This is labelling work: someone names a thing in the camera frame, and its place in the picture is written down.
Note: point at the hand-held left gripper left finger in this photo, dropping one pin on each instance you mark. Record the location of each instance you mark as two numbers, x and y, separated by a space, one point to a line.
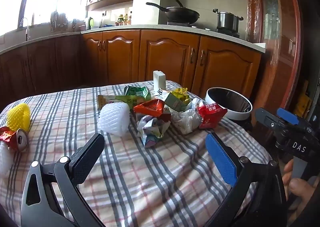
83 164

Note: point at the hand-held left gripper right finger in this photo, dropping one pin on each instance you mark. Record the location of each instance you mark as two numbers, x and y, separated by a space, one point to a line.
221 162

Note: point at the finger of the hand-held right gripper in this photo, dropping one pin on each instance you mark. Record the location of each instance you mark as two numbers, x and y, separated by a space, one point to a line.
266 120
287 116

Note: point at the white bin with black liner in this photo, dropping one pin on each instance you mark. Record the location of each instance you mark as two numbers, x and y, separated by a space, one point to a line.
225 99

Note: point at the green drink carton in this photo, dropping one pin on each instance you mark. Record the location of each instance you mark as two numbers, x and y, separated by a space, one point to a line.
175 102

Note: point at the green foil snack bag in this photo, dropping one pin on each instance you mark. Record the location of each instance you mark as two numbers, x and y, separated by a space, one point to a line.
137 91

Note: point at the person's right hand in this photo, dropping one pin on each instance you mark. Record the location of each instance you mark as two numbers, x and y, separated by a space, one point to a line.
301 189

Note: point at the yellow plastic object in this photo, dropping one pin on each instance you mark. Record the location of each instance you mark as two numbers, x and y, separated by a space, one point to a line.
303 99

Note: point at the red snack packet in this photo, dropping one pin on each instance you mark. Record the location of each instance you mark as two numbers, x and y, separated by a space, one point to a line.
211 114

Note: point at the large white foam net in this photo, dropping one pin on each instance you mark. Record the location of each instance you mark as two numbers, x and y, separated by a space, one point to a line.
112 119

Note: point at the crumpled white plastic bag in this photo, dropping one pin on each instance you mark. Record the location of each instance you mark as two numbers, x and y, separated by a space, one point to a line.
185 119

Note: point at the plaid tablecloth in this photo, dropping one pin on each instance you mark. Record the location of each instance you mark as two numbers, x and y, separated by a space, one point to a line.
140 179

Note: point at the long beige green wrapper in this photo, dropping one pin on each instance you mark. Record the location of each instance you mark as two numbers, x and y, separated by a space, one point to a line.
112 99

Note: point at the crushed red can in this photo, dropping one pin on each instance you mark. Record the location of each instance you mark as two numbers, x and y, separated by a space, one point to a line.
15 139

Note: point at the wooden glass display cabinet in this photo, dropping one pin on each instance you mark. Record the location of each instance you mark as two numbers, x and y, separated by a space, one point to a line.
275 42

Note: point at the crumpled colourful paper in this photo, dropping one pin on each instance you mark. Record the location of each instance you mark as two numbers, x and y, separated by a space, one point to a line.
152 129

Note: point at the small white foam net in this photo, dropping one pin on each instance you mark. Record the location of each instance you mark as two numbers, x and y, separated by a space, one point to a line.
5 159

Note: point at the yellow foam fruit net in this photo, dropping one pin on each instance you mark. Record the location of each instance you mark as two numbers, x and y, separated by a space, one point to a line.
18 117

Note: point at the yellow snack wrapper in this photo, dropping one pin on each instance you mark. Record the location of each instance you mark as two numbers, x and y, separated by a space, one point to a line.
181 91

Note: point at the red triangular wrapper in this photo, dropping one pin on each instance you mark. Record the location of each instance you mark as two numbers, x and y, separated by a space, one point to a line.
150 108

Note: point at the white printed paper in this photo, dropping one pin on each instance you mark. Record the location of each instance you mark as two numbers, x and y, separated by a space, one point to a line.
160 94

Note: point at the white box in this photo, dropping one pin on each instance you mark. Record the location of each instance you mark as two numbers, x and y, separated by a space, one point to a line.
159 79

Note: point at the narrow wooden cabinet door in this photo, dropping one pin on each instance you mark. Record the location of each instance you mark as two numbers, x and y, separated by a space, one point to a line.
92 59

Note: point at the dark wooden sink cabinet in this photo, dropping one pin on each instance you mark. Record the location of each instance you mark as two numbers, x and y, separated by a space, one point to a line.
37 69

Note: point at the steel pot with lid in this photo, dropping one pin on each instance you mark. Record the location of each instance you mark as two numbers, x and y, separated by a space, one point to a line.
226 20

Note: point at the gas stove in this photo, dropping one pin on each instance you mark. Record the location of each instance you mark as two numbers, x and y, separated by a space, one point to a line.
200 27

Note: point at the black wok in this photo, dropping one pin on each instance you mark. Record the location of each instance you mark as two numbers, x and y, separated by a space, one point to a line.
182 14

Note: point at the white green jug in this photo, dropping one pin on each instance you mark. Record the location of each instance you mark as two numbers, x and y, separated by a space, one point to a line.
90 23

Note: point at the utensil rack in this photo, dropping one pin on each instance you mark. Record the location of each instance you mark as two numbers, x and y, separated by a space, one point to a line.
58 20

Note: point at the metal faucet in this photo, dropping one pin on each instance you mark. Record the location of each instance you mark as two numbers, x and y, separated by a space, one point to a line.
27 29

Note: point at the speckled kitchen countertop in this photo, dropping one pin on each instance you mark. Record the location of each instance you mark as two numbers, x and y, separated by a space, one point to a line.
150 27

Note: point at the condiment bottle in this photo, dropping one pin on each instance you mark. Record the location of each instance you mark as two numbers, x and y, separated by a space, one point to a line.
126 19
120 19

